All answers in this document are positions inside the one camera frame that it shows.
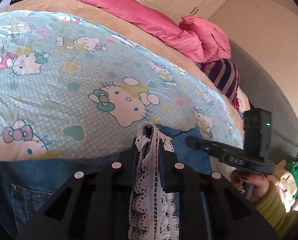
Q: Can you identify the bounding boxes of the blue denim pants lace hem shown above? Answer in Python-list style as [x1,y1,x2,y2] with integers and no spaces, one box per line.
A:
[0,126,211,239]

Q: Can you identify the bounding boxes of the Hello Kitty blue bedsheet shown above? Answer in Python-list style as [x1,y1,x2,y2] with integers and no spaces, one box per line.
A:
[0,10,243,161]

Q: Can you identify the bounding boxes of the pink duvet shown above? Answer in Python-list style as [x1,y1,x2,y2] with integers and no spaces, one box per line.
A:
[76,0,231,63]

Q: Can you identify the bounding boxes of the grey upholstered headboard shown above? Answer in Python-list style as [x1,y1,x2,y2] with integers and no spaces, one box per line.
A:
[229,40,298,157]

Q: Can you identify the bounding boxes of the green sleeve forearm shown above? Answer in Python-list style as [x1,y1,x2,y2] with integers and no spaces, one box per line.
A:
[255,181,298,239]

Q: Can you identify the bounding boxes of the purple striped pillow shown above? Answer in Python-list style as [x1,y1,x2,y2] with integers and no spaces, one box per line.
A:
[199,59,239,111]

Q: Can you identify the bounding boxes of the right hand painted nails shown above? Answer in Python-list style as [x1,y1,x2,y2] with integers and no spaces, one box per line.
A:
[230,170,270,204]

